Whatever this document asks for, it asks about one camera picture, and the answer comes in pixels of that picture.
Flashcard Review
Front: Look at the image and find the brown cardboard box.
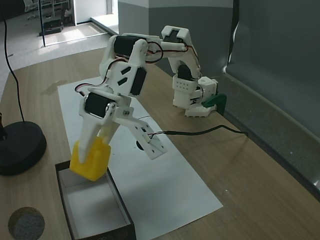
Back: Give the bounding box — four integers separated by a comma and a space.
54, 161, 137, 240

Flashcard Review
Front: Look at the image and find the black camera cable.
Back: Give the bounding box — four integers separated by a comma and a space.
162, 125, 249, 138

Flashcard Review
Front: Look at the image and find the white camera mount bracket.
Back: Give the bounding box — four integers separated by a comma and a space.
112, 99, 168, 161

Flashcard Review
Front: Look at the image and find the white office chair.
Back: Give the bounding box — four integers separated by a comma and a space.
23, 0, 38, 21

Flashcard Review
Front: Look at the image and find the black vertical pole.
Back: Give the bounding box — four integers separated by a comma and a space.
38, 0, 48, 48

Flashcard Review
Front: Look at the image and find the green table clamp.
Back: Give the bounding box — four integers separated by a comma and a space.
201, 93, 228, 117

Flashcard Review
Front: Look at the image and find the black hanging wall cable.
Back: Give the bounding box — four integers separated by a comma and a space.
226, 0, 241, 73

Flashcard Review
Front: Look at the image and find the black round stand base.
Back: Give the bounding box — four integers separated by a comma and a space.
0, 112, 48, 176

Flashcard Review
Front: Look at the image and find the black equipment case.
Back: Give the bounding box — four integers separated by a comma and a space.
38, 17, 64, 36

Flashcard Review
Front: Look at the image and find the yellow cube block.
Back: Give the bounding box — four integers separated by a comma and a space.
69, 136, 112, 182

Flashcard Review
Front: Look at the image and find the thin black stand cable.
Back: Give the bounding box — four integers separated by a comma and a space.
0, 0, 26, 123

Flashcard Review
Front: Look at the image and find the white paper sheet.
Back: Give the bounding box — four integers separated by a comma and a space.
66, 116, 224, 240
57, 76, 151, 131

